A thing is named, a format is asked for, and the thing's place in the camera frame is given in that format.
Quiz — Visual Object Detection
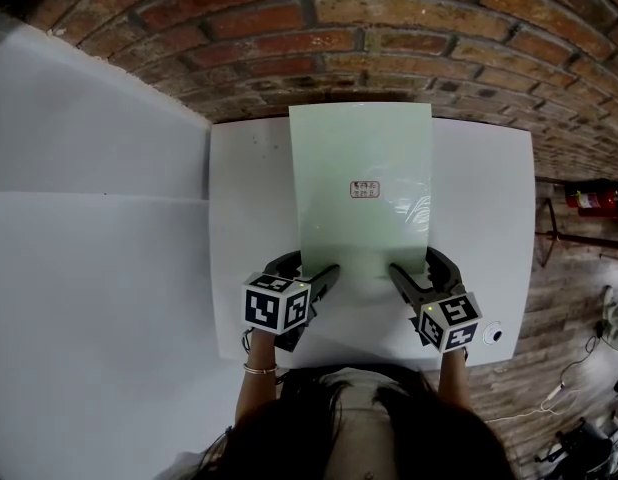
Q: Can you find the person's left forearm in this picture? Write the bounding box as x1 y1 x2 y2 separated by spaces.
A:
233 327 281 425

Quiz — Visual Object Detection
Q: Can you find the person's right forearm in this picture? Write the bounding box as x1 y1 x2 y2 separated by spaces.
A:
436 347 473 415

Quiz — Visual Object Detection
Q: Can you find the white cable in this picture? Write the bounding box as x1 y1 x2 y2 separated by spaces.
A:
483 386 581 425

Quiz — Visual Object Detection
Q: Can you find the pale green sheet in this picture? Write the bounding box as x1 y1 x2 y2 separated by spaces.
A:
287 101 434 275

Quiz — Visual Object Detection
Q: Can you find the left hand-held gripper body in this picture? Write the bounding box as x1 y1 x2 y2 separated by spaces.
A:
242 266 327 354

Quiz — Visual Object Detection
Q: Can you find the person's white shirt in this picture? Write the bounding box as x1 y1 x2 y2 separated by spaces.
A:
158 366 420 480

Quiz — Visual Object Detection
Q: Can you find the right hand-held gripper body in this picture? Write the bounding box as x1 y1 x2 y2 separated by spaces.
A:
407 281 485 355

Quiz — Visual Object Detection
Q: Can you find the black metal stand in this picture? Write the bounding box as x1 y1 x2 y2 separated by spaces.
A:
536 416 618 470

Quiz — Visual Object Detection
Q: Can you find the wooden coat rack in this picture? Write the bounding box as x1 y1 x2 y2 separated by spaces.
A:
536 180 618 269

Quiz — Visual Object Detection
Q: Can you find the red fire extinguisher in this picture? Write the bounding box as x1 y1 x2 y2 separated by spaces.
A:
563 187 618 218

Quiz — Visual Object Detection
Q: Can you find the white table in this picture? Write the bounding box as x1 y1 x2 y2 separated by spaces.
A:
208 116 536 372

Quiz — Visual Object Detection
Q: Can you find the white cable grommet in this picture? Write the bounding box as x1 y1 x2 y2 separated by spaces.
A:
482 319 506 346

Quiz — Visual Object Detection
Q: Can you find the thin black cable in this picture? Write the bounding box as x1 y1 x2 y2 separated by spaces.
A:
558 334 604 385

